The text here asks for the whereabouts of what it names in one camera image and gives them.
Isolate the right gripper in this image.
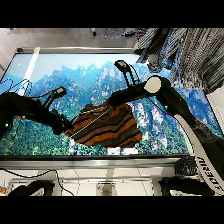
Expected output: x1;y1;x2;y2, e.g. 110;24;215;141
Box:
108;87;133;107

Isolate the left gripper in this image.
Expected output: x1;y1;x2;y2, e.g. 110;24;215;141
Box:
50;113;75;136

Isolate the orange brown striped garment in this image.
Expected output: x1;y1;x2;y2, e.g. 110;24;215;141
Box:
65;101;144;149

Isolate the heap of striped clothes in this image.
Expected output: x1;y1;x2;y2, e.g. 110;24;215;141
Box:
134;27;224;95

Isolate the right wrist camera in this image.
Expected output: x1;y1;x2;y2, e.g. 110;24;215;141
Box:
113;59;140;86

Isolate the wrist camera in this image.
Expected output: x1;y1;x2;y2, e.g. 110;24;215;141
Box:
113;59;140;86
42;86;68;108

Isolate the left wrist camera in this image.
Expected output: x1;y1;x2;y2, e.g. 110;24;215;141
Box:
42;86;68;108

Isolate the black cable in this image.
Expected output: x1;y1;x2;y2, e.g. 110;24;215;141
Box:
0;77;34;98
0;167;75;197

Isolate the silver frame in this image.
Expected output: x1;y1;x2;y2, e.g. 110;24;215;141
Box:
0;46;224;197

